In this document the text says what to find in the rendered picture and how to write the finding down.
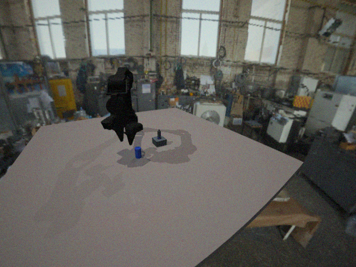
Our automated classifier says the blue cylinder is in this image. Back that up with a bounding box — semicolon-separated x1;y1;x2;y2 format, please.
135;147;142;159

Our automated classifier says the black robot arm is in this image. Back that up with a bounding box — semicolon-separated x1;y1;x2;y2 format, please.
101;67;138;130

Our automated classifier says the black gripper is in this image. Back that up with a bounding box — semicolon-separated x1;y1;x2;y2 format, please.
113;108;143;146

